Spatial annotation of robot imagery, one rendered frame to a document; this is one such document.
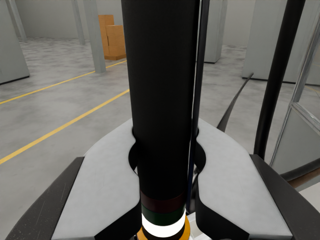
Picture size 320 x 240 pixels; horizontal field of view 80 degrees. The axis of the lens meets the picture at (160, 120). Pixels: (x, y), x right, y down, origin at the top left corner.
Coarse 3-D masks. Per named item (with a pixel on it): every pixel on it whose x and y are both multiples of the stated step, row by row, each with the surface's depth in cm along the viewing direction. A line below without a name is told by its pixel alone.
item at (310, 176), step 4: (308, 172) 24; (312, 172) 24; (316, 172) 24; (300, 176) 24; (304, 176) 24; (308, 176) 24; (312, 176) 24; (316, 176) 25; (292, 180) 23; (296, 180) 23; (300, 180) 23; (304, 180) 24; (308, 180) 24; (292, 184) 23; (296, 184) 23; (300, 184) 23
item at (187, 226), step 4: (188, 220) 16; (188, 224) 15; (188, 228) 15; (140, 232) 15; (184, 232) 15; (188, 232) 15; (140, 236) 15; (144, 236) 14; (184, 236) 15; (188, 236) 15
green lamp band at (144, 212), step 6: (144, 210) 13; (180, 210) 13; (144, 216) 13; (150, 216) 13; (156, 216) 12; (162, 216) 12; (168, 216) 12; (174, 216) 13; (180, 216) 13; (156, 222) 13; (162, 222) 13; (168, 222) 13; (174, 222) 13
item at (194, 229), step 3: (192, 222) 18; (195, 222) 18; (192, 225) 18; (195, 225) 18; (192, 228) 18; (195, 228) 18; (198, 228) 18; (192, 231) 18; (195, 231) 18; (198, 231) 18; (192, 234) 17; (195, 234) 17; (198, 234) 17; (195, 237) 17
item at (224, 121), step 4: (248, 80) 36; (244, 84) 37; (240, 88) 37; (236, 96) 36; (232, 100) 37; (232, 104) 38; (228, 108) 36; (232, 108) 46; (228, 112) 38; (224, 116) 36; (228, 116) 43; (220, 120) 36; (224, 120) 39; (220, 124) 37; (224, 124) 43; (220, 128) 39; (224, 128) 47; (224, 132) 52; (196, 168) 35; (196, 172) 36
